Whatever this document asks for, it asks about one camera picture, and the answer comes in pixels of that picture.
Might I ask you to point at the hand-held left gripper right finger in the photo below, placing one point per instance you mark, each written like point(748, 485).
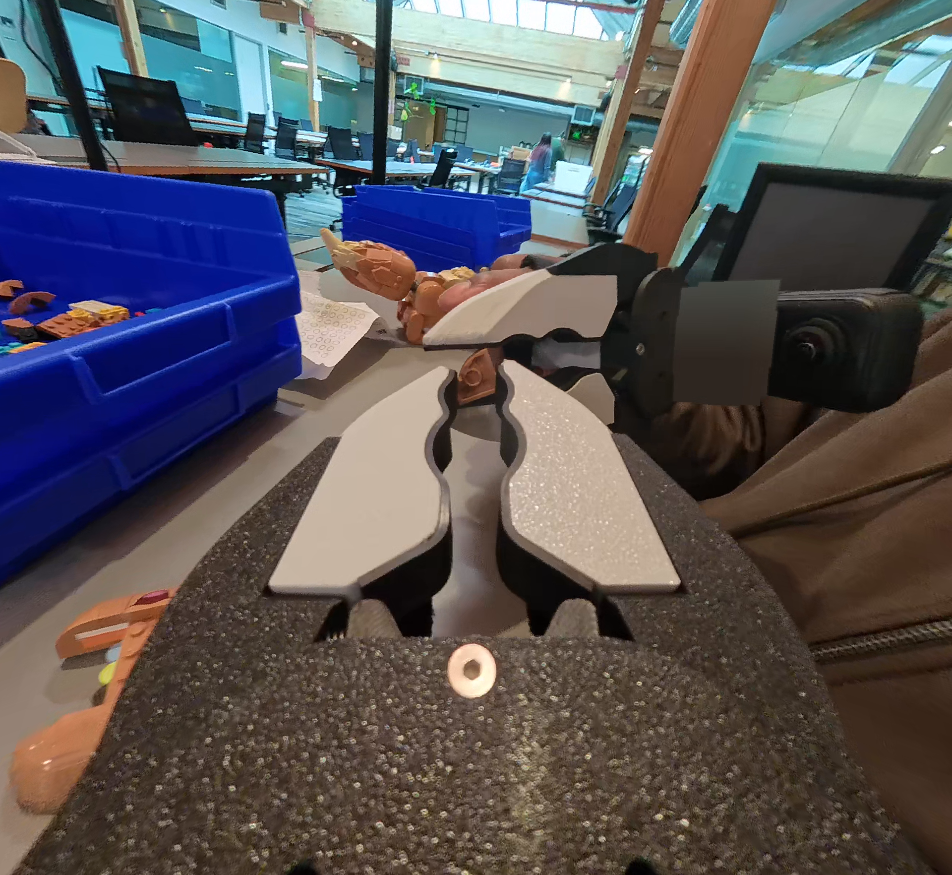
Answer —
point(587, 503)

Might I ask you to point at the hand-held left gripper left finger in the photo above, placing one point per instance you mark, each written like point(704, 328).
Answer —
point(372, 503)

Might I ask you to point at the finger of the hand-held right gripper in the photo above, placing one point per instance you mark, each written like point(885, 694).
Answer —
point(543, 306)
point(591, 395)

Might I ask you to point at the small brown curved brick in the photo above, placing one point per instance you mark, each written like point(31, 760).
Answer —
point(476, 376)

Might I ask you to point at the blue plastic bin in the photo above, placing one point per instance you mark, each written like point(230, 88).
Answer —
point(186, 242)

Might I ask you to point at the pile of toy bricks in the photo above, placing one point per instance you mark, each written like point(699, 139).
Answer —
point(74, 317)

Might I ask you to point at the brown brick-built toy animal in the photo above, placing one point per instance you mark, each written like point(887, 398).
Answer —
point(52, 763)

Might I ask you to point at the black framed dark panel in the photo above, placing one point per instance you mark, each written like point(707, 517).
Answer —
point(706, 242)

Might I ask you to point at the stack of nested blue bins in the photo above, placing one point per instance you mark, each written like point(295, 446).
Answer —
point(439, 220)

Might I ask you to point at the tan brick-built toy part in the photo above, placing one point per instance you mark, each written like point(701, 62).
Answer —
point(372, 272)

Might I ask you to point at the white printed paper sheet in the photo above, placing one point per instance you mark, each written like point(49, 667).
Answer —
point(331, 328)

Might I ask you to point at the black framed monitor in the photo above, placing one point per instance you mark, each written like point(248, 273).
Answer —
point(833, 235)

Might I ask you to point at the person's brown jacket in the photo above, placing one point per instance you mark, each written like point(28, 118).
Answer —
point(855, 555)

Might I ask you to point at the row of black office chairs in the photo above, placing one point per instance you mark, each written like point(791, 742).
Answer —
point(297, 138)

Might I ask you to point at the black stand pole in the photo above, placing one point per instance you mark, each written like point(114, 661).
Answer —
point(384, 49)
point(59, 49)

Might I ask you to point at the small wooden divider panel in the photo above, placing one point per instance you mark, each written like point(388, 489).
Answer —
point(11, 97)

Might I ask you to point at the wooden support post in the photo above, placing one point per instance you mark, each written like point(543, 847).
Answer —
point(706, 86)
point(628, 94)

